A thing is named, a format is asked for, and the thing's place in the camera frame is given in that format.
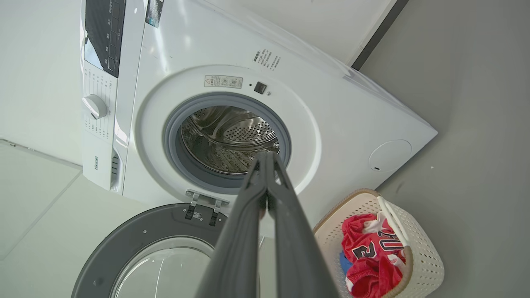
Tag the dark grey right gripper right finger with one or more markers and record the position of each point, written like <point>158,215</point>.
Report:
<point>298,256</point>

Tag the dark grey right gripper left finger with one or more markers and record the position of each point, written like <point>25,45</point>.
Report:
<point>236,248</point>

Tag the black round washer door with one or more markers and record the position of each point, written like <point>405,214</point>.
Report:
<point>124,242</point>

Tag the white front-load washing machine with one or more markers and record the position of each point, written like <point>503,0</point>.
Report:
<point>339,124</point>

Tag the black door lock latch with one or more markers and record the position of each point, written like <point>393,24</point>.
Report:
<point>260,87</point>

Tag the blue cloth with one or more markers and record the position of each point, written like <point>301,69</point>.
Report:
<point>344,265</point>

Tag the red basketball jersey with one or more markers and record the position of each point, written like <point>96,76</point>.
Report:
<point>368,277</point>

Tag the steel washer drum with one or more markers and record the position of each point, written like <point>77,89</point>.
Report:
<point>215,124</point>

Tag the cream woven laundry basket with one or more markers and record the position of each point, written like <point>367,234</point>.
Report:
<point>426,265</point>

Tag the round white filter cover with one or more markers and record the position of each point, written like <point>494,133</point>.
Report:
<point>390,155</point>

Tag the white warning sticker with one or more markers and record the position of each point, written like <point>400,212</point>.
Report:
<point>223,81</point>

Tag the white round control knob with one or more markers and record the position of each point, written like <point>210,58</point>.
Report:
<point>95,106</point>

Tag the black baseboard strip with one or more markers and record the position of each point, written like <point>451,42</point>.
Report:
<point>379,35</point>

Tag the black washer display panel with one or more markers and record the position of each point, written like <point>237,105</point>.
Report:
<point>103,37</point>

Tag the dark promotional sticker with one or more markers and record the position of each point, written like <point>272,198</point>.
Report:
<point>154,12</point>

